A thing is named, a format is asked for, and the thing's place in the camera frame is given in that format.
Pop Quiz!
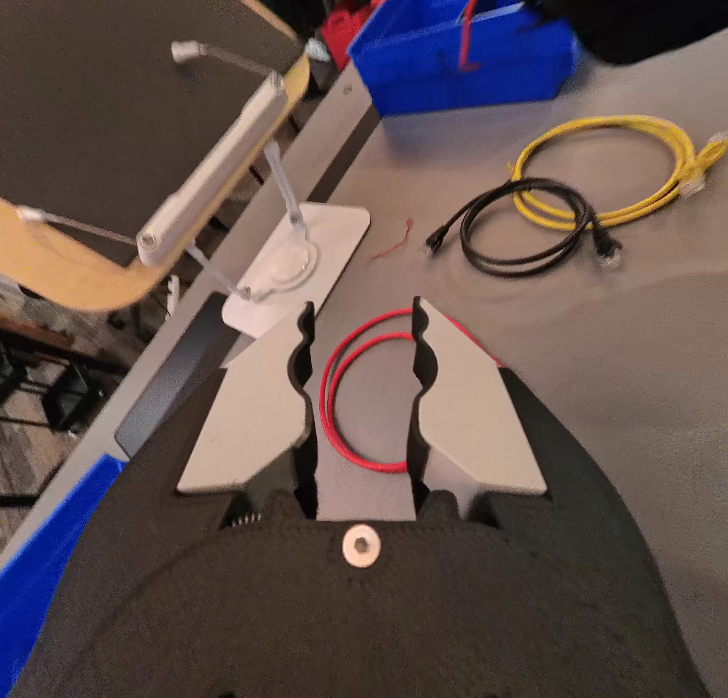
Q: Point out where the thin red wire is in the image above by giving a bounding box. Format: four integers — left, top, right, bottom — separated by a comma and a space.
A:
369, 216, 414, 262

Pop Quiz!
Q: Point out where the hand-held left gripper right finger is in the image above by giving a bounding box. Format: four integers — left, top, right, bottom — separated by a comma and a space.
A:
406, 296, 548, 498

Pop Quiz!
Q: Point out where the red ethernet cable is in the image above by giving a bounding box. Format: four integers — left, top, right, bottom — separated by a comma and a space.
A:
318, 307, 506, 475

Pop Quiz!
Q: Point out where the red cord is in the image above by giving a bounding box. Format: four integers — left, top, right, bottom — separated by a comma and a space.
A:
458, 0, 491, 72

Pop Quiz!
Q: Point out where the black ethernet cable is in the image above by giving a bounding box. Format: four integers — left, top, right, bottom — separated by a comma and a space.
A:
424, 177, 624, 279

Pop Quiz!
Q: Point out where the yellow ethernet cable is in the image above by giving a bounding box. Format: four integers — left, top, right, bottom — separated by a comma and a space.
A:
507, 114, 728, 233

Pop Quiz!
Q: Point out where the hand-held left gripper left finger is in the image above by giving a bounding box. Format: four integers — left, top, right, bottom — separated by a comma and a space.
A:
176, 301, 317, 496

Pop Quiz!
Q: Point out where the black board with wooden edge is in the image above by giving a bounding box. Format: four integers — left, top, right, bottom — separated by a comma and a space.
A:
0, 0, 312, 313

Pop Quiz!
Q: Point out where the grey stand bar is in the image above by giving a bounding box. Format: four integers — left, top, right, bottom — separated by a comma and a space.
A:
135, 74, 290, 268

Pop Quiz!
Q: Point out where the dark cloth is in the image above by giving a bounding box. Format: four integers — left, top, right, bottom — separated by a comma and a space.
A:
537, 0, 728, 67

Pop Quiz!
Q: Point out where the white pin with cord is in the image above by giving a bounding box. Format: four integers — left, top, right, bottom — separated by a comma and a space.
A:
171, 40, 281, 80
15, 207, 140, 245

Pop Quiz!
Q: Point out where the red bag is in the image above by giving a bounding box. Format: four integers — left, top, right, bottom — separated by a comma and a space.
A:
320, 0, 402, 72

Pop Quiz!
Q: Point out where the plain blue bin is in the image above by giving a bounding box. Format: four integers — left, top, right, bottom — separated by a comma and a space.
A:
0, 452, 127, 698

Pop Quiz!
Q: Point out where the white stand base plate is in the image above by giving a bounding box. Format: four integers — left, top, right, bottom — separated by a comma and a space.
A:
221, 202, 372, 340

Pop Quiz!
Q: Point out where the blue bin with tag sticker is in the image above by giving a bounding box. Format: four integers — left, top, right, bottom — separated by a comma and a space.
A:
346, 0, 582, 118

